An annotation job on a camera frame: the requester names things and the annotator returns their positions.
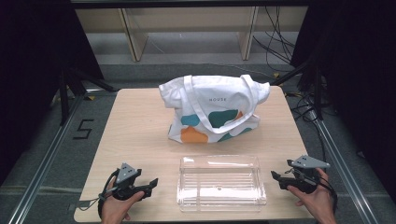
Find black metal stand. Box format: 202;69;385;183
58;65;119;126
270;57;325;121

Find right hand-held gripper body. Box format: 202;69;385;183
278;154;332;195

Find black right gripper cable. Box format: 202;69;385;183
318;175;339;216

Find hanging black cable bundle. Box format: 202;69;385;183
251;6;297;73

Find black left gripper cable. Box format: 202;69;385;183
97;168;121;219

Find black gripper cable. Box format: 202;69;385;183
97;168;121;219
318;175;339;216

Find person's right hand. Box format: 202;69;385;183
286;168;338;224

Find dark curtain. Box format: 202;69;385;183
0;0;105;186
290;0;396;204

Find white patterned tote bag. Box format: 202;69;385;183
158;74;271;145

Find person's left hand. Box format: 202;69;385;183
100;181;146;224

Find light wooden desk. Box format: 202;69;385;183
74;6;309;63

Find grey cord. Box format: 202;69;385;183
78;194;108;213

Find thin white floor cable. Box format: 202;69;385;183
214;63;276;79

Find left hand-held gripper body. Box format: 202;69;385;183
111;161;154;202

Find aluminium floor rail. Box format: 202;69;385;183
309;116;380;224
7;89;120;224

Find clear plastic storage box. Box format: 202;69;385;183
176;154;268;214

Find black floor cables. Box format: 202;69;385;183
284;88;328;162

